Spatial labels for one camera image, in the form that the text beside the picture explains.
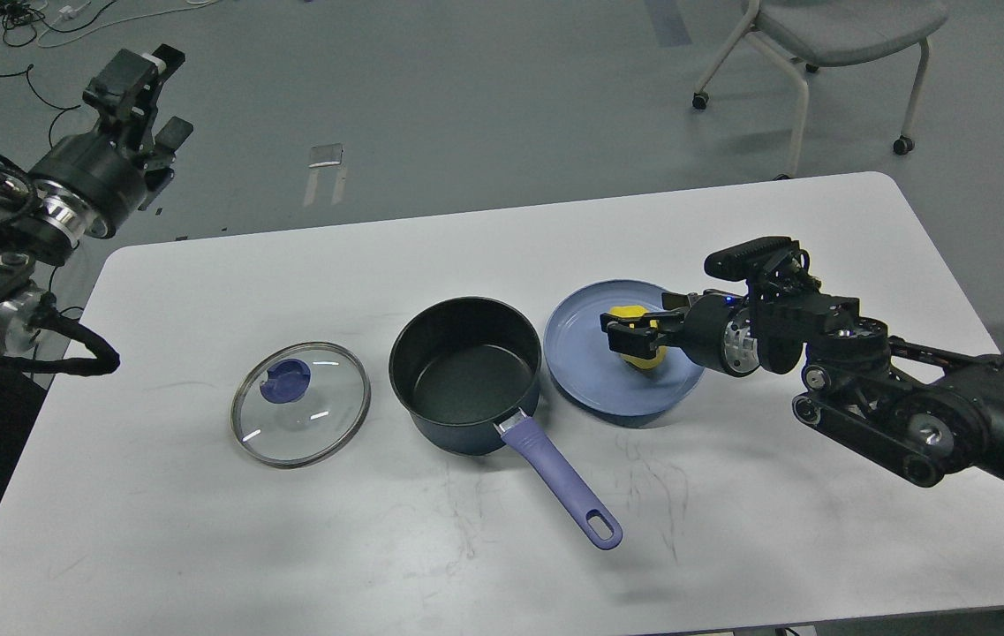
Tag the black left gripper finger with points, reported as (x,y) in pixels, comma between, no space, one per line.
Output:
(166,144)
(125,94)

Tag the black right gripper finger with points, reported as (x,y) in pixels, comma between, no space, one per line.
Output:
(642,342)
(671,314)

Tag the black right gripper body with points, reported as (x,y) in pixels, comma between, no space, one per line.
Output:
(712,328)

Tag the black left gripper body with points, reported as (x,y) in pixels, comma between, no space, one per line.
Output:
(89,186)

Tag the yellow potato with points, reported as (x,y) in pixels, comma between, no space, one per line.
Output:
(634,311)

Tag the glass pot lid purple knob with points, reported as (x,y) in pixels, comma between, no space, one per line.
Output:
(301,405)

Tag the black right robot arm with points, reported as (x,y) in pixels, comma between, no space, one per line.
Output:
(919,412)

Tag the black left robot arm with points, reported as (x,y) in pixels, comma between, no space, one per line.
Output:
(35,336)

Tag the blue round plate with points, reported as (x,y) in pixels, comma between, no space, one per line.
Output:
(586,370)

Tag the grey office chair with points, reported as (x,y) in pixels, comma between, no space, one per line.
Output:
(803,37)

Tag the dark blue saucepan purple handle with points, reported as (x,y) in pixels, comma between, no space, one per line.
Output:
(468,372)

